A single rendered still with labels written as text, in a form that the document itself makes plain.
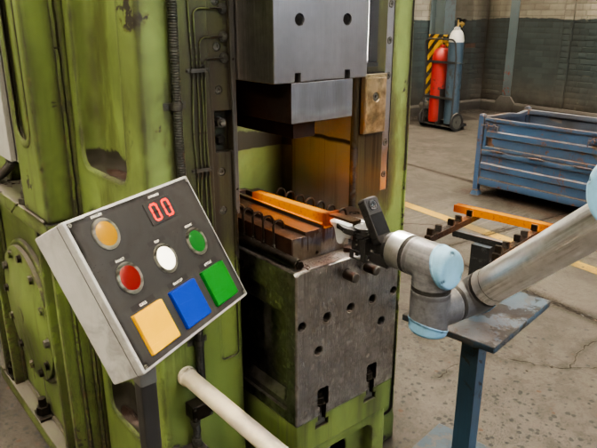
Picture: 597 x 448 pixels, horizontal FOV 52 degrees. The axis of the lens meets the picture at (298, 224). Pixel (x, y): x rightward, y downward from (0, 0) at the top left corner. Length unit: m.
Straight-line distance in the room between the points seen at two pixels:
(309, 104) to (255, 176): 0.59
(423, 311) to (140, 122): 0.75
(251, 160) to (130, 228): 0.94
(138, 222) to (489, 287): 0.77
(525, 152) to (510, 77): 5.41
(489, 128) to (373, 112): 3.76
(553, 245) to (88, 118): 1.21
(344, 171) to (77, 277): 1.02
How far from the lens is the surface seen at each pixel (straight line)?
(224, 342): 1.71
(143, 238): 1.14
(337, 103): 1.55
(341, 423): 1.86
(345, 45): 1.56
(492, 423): 2.64
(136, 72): 1.41
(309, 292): 1.55
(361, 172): 1.86
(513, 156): 5.44
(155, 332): 1.08
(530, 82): 10.51
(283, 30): 1.43
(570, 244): 1.28
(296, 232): 1.59
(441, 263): 1.33
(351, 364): 1.77
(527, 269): 1.35
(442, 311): 1.40
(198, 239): 1.23
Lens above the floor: 1.51
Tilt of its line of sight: 19 degrees down
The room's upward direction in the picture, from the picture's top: straight up
